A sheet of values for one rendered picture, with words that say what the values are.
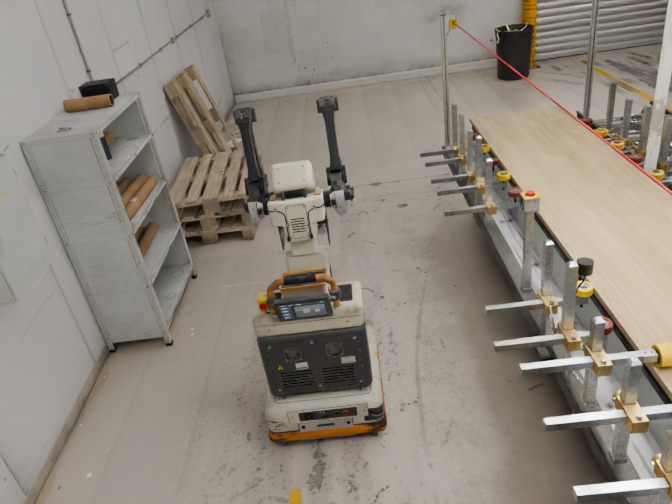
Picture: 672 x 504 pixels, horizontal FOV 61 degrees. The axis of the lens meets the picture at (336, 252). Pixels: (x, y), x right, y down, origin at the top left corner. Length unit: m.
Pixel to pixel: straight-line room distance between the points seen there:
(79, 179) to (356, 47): 6.67
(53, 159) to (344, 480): 2.40
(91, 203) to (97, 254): 0.36
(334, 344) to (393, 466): 0.69
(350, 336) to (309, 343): 0.20
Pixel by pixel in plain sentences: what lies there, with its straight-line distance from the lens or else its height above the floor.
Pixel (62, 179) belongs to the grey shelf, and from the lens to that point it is 3.70.
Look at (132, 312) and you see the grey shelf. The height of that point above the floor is 0.31.
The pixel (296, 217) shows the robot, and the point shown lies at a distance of 2.81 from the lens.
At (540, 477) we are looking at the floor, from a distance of 3.04.
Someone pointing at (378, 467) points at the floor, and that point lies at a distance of 3.05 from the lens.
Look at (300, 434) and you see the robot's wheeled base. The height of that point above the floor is 0.10.
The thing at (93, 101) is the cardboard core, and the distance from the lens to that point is 4.04.
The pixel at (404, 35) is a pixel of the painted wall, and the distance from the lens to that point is 9.67.
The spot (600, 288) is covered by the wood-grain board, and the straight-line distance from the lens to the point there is 2.65.
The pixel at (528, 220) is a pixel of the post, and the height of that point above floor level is 1.10.
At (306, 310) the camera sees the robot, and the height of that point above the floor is 0.86.
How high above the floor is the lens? 2.38
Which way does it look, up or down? 30 degrees down
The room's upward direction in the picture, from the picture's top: 9 degrees counter-clockwise
